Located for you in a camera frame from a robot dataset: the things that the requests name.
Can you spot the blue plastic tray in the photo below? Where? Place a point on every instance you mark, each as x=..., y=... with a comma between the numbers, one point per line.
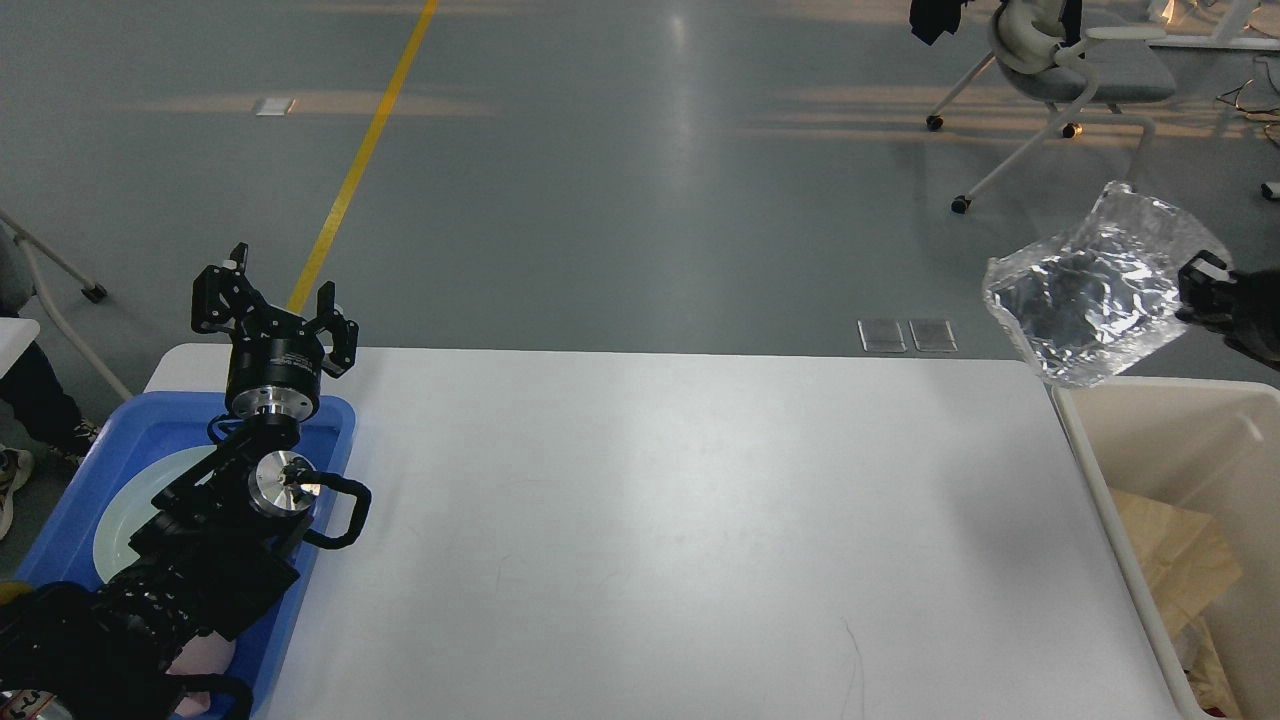
x=140, y=432

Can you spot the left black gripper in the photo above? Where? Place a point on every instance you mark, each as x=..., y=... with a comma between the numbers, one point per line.
x=267, y=374

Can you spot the pink mug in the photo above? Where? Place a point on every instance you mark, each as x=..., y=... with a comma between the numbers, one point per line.
x=204, y=654

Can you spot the white rolling chair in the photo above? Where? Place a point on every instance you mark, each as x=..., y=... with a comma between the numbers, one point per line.
x=1068, y=58

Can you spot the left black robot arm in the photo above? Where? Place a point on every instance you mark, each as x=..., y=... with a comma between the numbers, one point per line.
x=218, y=553

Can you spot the green plate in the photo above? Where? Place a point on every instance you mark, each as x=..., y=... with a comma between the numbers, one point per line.
x=131, y=508

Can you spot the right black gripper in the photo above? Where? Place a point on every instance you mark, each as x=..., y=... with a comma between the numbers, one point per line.
x=1241, y=306

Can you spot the left rolling chair leg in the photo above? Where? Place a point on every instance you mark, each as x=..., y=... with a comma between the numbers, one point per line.
x=36, y=253

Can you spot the beige plastic bin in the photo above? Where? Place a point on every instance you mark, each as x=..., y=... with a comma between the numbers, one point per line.
x=1206, y=446

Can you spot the black garment on chair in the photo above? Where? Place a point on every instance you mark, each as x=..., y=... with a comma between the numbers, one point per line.
x=929, y=20

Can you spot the foil tray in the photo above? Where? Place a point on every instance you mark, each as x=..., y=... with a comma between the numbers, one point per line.
x=1086, y=304

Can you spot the blue mug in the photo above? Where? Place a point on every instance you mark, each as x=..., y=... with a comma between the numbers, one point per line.
x=11, y=591

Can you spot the brown paper bag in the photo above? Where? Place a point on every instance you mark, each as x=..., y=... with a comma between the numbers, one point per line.
x=1187, y=565

